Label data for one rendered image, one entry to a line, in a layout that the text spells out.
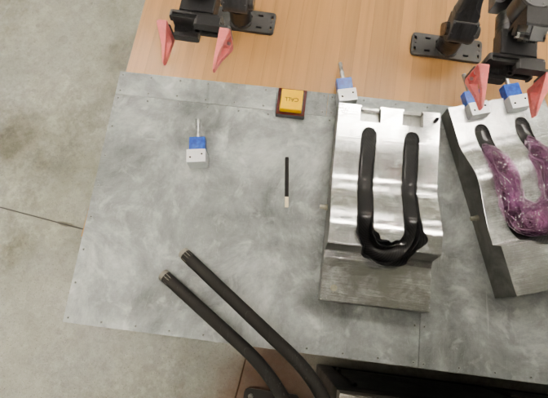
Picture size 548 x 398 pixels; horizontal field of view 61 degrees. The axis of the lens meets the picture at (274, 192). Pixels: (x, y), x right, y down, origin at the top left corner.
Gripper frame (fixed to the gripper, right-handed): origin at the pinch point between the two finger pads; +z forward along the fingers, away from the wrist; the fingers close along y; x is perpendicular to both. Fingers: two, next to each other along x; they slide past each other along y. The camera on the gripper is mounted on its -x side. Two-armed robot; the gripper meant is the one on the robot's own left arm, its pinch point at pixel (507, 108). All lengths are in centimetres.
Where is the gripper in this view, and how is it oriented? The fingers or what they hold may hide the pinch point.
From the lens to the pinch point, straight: 96.8
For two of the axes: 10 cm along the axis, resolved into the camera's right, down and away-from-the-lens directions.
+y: 9.9, 1.5, -0.5
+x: 0.1, 2.5, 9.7
